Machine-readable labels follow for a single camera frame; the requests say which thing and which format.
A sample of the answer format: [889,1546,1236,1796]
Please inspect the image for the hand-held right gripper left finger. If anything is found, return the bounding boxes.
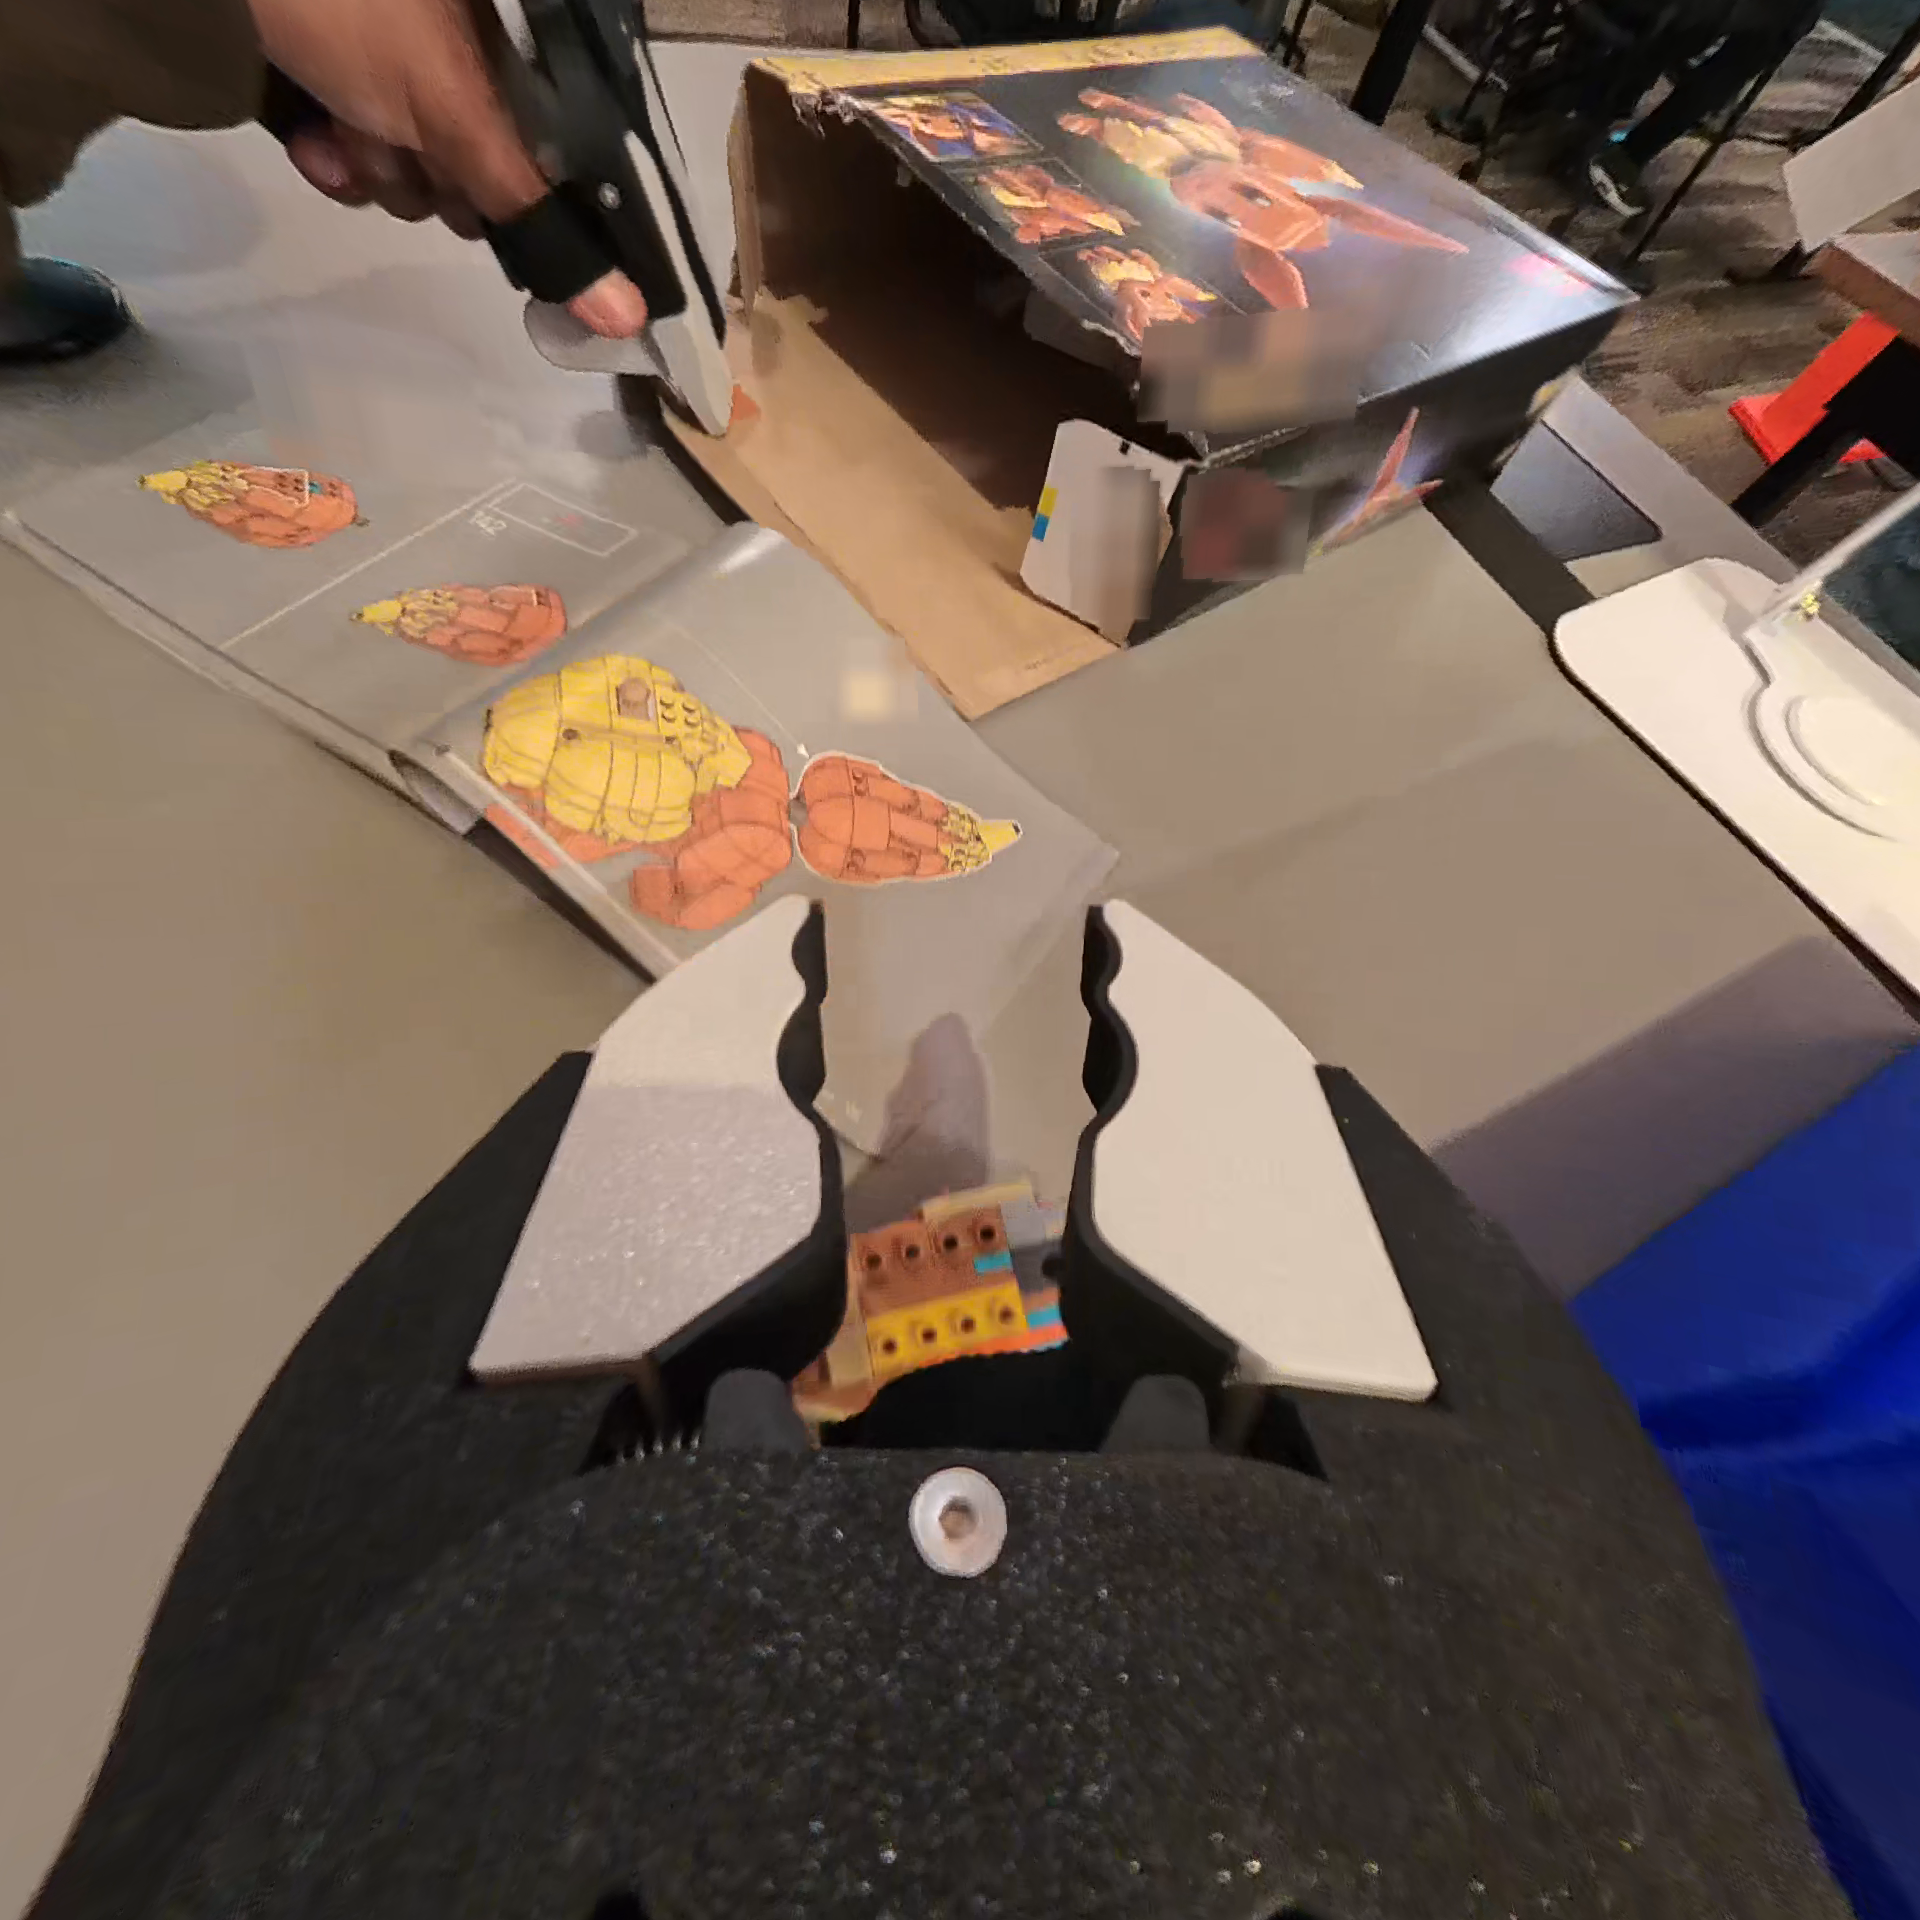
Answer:
[470,896,852,1422]

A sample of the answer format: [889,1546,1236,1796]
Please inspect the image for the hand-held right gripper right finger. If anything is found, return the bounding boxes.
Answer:
[1059,898,1438,1418]

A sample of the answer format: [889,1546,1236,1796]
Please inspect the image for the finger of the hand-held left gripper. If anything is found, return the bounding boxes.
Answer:
[640,41,737,438]
[525,296,671,379]

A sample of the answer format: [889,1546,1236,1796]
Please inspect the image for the orange toy brick model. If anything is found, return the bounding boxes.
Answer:
[793,1178,1068,1424]

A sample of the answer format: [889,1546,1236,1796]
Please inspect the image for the blue plastic bin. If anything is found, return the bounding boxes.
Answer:
[1567,1048,1920,1920]

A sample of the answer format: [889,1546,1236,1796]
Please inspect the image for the person's left forearm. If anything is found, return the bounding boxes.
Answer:
[0,0,270,208]

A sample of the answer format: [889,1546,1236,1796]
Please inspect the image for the person's left hand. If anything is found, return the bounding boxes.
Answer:
[247,0,651,340]

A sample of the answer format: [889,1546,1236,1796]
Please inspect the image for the grey instruction booklet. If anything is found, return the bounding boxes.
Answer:
[0,423,1119,1156]

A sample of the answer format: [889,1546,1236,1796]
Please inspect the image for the person's dark shoe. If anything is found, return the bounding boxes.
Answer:
[0,254,134,363]

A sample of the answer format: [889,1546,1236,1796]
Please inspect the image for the printed cardboard toy box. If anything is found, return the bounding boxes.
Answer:
[621,25,1640,723]

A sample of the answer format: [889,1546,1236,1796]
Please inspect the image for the white tablet holder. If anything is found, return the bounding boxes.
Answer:
[1744,491,1920,836]

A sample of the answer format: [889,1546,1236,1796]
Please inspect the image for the dark table cable hatch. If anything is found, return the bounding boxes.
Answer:
[1498,379,1662,566]

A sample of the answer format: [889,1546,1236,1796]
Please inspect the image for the red metal frame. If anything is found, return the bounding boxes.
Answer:
[1729,311,1910,469]

